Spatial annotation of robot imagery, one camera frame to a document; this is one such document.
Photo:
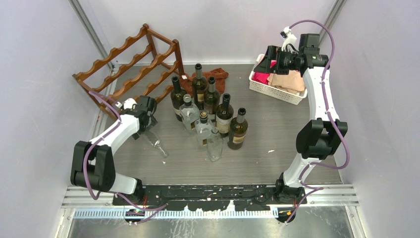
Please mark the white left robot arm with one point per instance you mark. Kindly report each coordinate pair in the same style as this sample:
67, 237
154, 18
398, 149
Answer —
93, 163

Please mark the clear glass bottle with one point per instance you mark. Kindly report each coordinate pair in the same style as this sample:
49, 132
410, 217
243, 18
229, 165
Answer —
155, 142

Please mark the wine bottle silver neck middle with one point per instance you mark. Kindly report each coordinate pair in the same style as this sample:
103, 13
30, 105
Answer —
211, 99

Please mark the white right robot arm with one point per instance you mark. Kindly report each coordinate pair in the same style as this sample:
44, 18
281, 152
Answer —
324, 132

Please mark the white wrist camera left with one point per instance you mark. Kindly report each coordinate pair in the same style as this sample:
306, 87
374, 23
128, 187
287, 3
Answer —
129, 104

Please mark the wooden wine rack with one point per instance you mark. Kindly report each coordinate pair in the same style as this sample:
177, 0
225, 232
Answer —
165, 52

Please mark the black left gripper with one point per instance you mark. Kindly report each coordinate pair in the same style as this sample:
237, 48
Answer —
153, 123

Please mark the clear bottle gold cap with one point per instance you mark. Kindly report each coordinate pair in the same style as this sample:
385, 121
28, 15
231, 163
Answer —
203, 128

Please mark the dark wine bottle cream label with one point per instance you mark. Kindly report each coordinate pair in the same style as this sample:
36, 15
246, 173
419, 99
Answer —
238, 130

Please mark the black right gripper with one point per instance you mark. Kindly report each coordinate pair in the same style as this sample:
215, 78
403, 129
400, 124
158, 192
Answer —
273, 53

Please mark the pink cloth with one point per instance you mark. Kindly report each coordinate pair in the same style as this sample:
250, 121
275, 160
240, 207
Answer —
261, 77

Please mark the green wine bottle silver neck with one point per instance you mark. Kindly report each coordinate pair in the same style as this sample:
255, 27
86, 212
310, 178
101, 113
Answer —
199, 86

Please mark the white plastic basket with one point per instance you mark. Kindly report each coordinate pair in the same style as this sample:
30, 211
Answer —
285, 96

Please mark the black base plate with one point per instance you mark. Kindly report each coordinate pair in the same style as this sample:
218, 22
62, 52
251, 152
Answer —
213, 197

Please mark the brown suede cloth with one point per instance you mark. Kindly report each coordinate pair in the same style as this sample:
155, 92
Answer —
219, 74

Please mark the square clear bottle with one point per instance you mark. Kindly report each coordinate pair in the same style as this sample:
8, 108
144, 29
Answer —
189, 113

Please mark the beige cloth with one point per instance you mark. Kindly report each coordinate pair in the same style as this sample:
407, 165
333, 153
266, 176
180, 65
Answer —
292, 82

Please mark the dark green wine bottle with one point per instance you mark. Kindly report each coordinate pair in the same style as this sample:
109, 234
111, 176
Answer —
224, 115

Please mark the aluminium frame rail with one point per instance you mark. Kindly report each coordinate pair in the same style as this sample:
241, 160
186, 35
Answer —
80, 205

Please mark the clear bottle front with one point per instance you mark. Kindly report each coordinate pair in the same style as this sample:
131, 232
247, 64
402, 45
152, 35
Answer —
214, 145

